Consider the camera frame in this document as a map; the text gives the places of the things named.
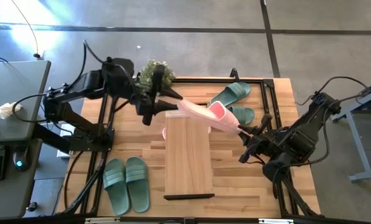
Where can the crumpled white tissue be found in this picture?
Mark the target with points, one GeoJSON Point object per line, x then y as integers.
{"type": "Point", "coordinates": [8, 109]}

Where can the silver metal bracket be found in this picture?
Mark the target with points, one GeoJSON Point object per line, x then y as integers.
{"type": "Point", "coordinates": [103, 220]}
{"type": "Point", "coordinates": [275, 221]}

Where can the grey metal stand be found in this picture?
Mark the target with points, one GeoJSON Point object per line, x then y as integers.
{"type": "Point", "coordinates": [357, 146]}

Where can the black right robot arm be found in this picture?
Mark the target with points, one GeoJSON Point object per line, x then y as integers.
{"type": "Point", "coordinates": [303, 137]}

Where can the potted plant in black pot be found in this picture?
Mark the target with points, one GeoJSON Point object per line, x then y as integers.
{"type": "Point", "coordinates": [148, 74]}

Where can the black computer mouse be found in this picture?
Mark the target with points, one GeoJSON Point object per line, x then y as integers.
{"type": "Point", "coordinates": [21, 158]}

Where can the grey desk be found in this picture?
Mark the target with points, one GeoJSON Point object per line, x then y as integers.
{"type": "Point", "coordinates": [17, 81]}
{"type": "Point", "coordinates": [5, 199]}

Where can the white box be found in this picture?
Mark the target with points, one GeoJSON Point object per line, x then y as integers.
{"type": "Point", "coordinates": [68, 129]}

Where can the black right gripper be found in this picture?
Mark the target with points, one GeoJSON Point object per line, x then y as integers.
{"type": "Point", "coordinates": [266, 143]}

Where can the black aluminium table frame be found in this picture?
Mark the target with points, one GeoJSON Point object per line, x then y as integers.
{"type": "Point", "coordinates": [204, 80]}

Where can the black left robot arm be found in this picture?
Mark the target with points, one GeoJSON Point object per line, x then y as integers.
{"type": "Point", "coordinates": [89, 82]}

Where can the pink rubber slide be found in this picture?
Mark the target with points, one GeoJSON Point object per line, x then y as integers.
{"type": "Point", "coordinates": [198, 113]}

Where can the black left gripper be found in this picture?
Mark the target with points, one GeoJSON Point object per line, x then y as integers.
{"type": "Point", "coordinates": [148, 105]}

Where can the wooden shelf with black frame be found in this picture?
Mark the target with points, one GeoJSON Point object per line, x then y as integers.
{"type": "Point", "coordinates": [188, 155]}

